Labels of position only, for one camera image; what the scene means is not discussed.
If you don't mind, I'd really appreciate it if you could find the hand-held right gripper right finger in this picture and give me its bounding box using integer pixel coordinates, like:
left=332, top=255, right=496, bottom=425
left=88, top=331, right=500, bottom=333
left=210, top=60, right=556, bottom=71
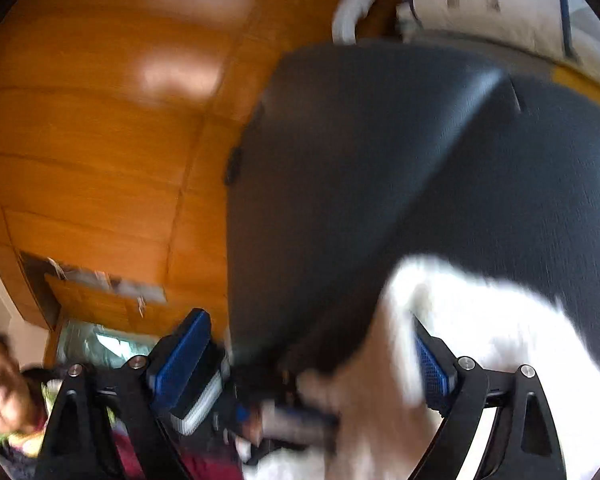
left=410, top=312, right=566, bottom=480

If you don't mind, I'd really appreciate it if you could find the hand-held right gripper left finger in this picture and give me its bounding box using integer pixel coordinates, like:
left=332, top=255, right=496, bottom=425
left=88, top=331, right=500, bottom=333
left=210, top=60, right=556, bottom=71
left=32, top=309, right=212, bottom=480

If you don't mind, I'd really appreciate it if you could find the cream knitted sweater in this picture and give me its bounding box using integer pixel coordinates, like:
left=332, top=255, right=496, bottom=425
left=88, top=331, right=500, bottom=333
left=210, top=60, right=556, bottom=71
left=240, top=255, right=600, bottom=480

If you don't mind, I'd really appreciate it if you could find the person's dark red garment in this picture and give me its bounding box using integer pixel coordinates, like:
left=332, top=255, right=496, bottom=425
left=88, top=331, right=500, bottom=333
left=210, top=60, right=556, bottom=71
left=105, top=430, right=241, bottom=480

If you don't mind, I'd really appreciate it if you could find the person's head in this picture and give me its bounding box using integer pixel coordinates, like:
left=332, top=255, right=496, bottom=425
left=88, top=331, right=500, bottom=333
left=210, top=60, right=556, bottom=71
left=0, top=310, right=48, bottom=436

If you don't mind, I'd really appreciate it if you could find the wooden wardrobe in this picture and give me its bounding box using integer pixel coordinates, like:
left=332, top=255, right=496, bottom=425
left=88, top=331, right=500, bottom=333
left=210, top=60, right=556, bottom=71
left=0, top=0, right=406, bottom=341

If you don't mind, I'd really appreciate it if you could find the grey yellow blue sofa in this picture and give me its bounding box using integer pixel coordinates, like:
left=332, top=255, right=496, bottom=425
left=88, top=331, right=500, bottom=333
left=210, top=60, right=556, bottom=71
left=332, top=0, right=600, bottom=106

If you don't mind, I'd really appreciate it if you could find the geometric print pillow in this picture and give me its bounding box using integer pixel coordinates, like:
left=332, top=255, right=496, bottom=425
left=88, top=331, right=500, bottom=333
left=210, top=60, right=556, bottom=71
left=397, top=0, right=600, bottom=78

